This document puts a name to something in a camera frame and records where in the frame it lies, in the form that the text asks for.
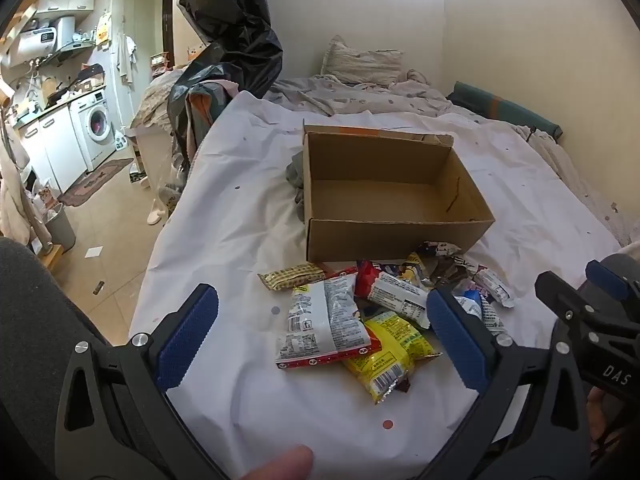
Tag white water heater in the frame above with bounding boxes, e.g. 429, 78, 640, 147
9, 15, 77, 64

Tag brown cardboard box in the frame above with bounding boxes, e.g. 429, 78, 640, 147
301, 119, 496, 264

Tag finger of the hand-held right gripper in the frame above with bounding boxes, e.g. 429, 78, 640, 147
534, 270, 609, 347
585, 259, 631, 303

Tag small white red packet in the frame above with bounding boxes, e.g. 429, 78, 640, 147
471, 265, 516, 309

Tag dark brown snack packet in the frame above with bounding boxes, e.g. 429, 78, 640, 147
429, 255, 477, 288

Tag striped pillow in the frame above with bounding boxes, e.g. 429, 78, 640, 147
320, 35, 407, 87

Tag blue white snack packet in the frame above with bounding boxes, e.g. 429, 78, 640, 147
451, 282, 485, 322

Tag person's right hand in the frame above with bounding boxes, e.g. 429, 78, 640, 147
587, 386, 622, 457

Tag person's left hand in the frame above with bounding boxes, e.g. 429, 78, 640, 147
239, 444, 315, 480

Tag black white snack wrapper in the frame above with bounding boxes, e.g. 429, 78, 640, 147
416, 240, 462, 262

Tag grey trash bin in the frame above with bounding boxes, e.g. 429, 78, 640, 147
44, 203, 77, 252

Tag green orange rolled mat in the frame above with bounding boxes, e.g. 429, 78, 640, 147
446, 80, 564, 142

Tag patterned floor rug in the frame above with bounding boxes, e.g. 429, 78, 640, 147
58, 157, 135, 208

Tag white red snack bar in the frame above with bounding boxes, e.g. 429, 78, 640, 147
354, 259, 437, 332

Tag grey cloth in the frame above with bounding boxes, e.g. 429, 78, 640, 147
284, 149, 309, 223

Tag white bed sheet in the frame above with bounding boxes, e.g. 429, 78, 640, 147
128, 90, 624, 467

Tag white kitchen cabinet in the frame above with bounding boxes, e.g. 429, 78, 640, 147
16, 104, 89, 194

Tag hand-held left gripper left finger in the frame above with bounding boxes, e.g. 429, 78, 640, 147
52, 283, 236, 480

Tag white hanging clothes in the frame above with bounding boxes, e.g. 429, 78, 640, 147
0, 110, 47, 242

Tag grey pink duvet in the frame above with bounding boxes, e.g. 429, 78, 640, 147
264, 67, 454, 117

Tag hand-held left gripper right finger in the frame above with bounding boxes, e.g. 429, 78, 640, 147
415, 285, 594, 480

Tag gold wafer packet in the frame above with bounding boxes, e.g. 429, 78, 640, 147
257, 263, 326, 292

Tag white grey snack bag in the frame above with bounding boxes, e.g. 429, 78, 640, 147
273, 279, 382, 371

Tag white hanging towel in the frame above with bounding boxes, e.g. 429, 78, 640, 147
116, 34, 137, 84

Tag white washing machine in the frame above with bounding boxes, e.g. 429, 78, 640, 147
68, 87, 119, 172

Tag beige blanket pile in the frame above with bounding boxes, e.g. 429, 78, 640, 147
131, 67, 192, 132

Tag multicoloured clothes pile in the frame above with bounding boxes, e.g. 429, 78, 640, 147
184, 79, 242, 162

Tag black plastic bag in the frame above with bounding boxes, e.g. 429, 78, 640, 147
166, 0, 286, 128

